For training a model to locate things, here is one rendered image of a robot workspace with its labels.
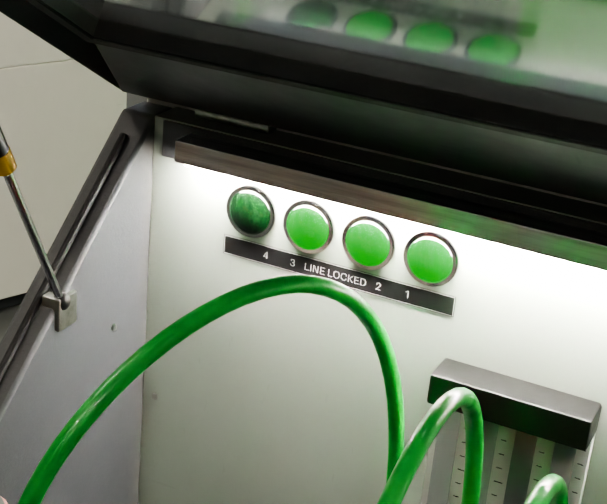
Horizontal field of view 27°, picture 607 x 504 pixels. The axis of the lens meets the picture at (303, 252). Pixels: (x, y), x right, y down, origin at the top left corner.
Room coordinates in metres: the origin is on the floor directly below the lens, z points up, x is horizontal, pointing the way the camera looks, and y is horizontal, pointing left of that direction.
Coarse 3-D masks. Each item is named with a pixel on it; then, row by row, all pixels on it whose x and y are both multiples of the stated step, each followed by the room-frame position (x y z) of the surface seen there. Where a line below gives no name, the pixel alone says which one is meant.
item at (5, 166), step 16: (0, 128) 0.93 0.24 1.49; (0, 144) 0.93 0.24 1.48; (0, 160) 0.93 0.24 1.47; (16, 192) 0.95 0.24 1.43; (32, 224) 0.97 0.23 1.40; (32, 240) 0.97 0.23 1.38; (48, 272) 0.99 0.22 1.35; (48, 304) 1.00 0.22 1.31; (64, 304) 1.00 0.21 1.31; (64, 320) 1.00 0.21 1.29
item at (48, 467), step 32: (256, 288) 0.81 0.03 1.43; (288, 288) 0.83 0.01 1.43; (320, 288) 0.85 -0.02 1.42; (192, 320) 0.77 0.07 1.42; (160, 352) 0.75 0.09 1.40; (384, 352) 0.91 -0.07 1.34; (128, 384) 0.74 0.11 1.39; (384, 384) 0.92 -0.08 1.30; (96, 416) 0.72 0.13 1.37; (64, 448) 0.70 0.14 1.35; (32, 480) 0.69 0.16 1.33
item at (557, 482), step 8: (544, 480) 0.72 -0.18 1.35; (552, 480) 0.72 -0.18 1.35; (560, 480) 0.73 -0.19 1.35; (536, 488) 0.71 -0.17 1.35; (544, 488) 0.71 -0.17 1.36; (552, 488) 0.71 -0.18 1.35; (560, 488) 0.73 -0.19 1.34; (528, 496) 0.70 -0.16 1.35; (536, 496) 0.70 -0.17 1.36; (544, 496) 0.70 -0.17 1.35; (552, 496) 0.71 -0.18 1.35; (560, 496) 0.75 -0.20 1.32
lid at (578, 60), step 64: (0, 0) 1.01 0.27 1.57; (64, 0) 0.96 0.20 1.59; (128, 0) 0.92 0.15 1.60; (192, 0) 0.86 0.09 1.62; (256, 0) 0.82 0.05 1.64; (320, 0) 0.77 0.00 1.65; (384, 0) 0.74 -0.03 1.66; (448, 0) 0.70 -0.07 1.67; (512, 0) 0.67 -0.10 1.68; (576, 0) 0.64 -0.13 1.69; (128, 64) 1.05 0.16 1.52; (192, 64) 0.97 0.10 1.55; (256, 64) 0.94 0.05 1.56; (320, 64) 0.92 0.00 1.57; (384, 64) 0.86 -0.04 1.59; (448, 64) 0.82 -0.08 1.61; (512, 64) 0.77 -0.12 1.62; (576, 64) 0.73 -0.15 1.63; (256, 128) 1.12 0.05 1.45; (320, 128) 1.06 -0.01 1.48; (384, 128) 0.98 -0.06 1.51; (448, 128) 0.91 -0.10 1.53; (512, 128) 0.85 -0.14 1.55; (576, 128) 0.84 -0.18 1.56; (576, 192) 0.98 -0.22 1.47
